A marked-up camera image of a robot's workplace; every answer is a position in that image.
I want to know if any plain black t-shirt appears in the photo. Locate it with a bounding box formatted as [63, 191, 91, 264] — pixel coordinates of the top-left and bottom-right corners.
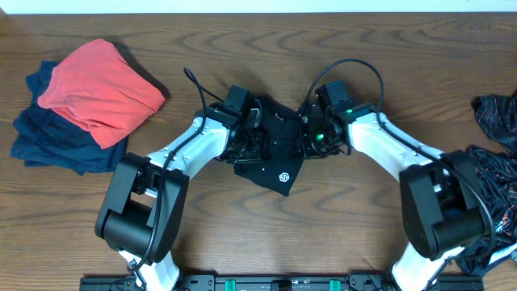
[233, 95, 304, 196]

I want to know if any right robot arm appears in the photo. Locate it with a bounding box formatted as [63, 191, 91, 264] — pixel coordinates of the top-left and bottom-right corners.
[299, 81, 493, 290]

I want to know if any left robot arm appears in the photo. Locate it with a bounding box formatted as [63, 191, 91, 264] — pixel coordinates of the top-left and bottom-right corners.
[95, 86, 263, 290]

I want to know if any folded red garment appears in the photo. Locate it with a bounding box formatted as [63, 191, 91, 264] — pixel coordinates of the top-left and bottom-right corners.
[37, 39, 165, 149]

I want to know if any folded navy blue garment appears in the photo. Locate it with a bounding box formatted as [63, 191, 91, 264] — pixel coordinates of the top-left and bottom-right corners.
[11, 61, 128, 175]

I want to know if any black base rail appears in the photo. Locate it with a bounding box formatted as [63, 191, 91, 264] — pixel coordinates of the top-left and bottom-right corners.
[79, 272, 485, 291]

